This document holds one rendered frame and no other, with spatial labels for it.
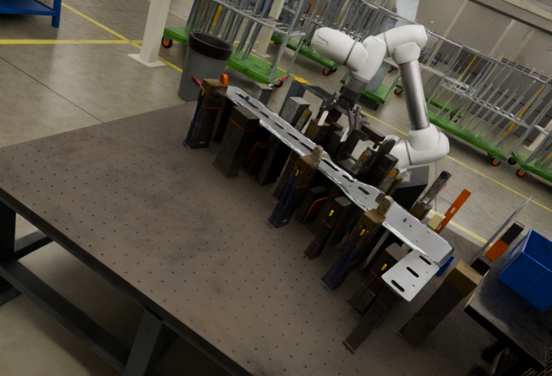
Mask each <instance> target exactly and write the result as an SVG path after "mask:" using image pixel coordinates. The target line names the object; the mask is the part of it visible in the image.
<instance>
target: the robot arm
mask: <svg viewBox="0 0 552 376"><path fill-rule="evenodd" d="M426 42H427V36H426V32H425V29H424V27H423V26H422V25H404V26H400V27H398V28H394V29H391V30H389V31H387V32H384V33H382V34H378V35H376V36H370V37H368V38H366V39H365V40H364V41H363V43H359V42H357V41H355V40H353V39H351V38H350V37H349V36H348V35H346V34H344V33H342V32H340V31H338V30H332V29H330V28H319V29H317V30H316V32H315V34H314V37H313V39H312V40H311V45H312V48H313V49H314V50H315V51H316V52H317V53H318V54H319V55H321V56H322V57H325V58H327V59H329V60H330V61H333V62H336V63H339V64H342V65H344V66H346V67H348V68H349V69H351V71H350V72H349V75H348V77H347V79H346V81H345V85H346V86H345V87H344V89H343V92H342V94H341V95H340V94H339V92H334V93H333V96H332V97H330V98H329V99H328V100H326V101H325V102H324V103H323V104H321V105H320V107H321V108H322V109H323V111H322V113H321V114H320V117H321V118H320V121H319V123H318V126H322V125H323V123H324V120H325V118H326V117H327V115H328V113H329V112H328V110H330V109H332V108H336V107H337V106H340V108H343V109H344V110H346V111H347V116H348V122H349V127H348V128H347V129H346V131H345V133H344V135H343V137H342V139H341V140H340V141H341V142H343V141H345V140H346V138H347V137H348V136H349V135H351V133H352V131H353V130H359V122H360V111H361V106H357V100H358V99H359V98H360V96H361V93H363V92H365V90H366V87H367V85H368V84H369V83H370V80H371V78H372V77H373V76H374V75H375V74H376V72H377V71H378V70H379V68H380V65H381V63H382V61H383V59H384V58H388V57H393V60H394V61H395V63H396V64H398V69H399V74H400V78H401V82H402V89H403V93H404V98H405V102H406V105H407V113H408V117H409V122H410V125H411V129H410V131H409V132H408V133H407V140H400V138H399V137H398V136H396V135H386V137H385V139H384V140H386V139H391V138H393V139H394V140H396V142H395V145H394V147H393V148H392V150H391V152H390V154H392V155H393V156H394V157H396V158H398V159H399V160H398V162H397V163H396V165H395V168H398V169H399V170H400V175H402V176H403V179H402V181H401V182H400V184H399V185H401V184H408V183H410V175H411V174H412V173H411V172H407V169H406V167H409V166H410V165H411V166H413V165H420V164H425V163H431V162H434V161H437V160H439V159H441V158H443V157H444V156H445V155H446V154H447V153H448V152H449V140H448V138H447V137H446V136H445V134H443V133H441V132H440V133H438V131H437V130H436V128H435V127H434V126H432V125H431V124H430V121H429V117H428V112H427V107H426V100H425V95H424V90H423V85H422V80H421V73H420V68H419V63H418V60H417V58H419V56H420V51H421V48H424V47H425V45H426ZM387 45H388V46H387ZM336 98H338V102H336V103H334V104H332V105H329V104H330V103H332V102H333V101H334V100H335V99H336ZM328 105H329V106H328ZM326 106H328V107H326ZM353 108H355V110H356V111H355V117H354V118H353Z"/></svg>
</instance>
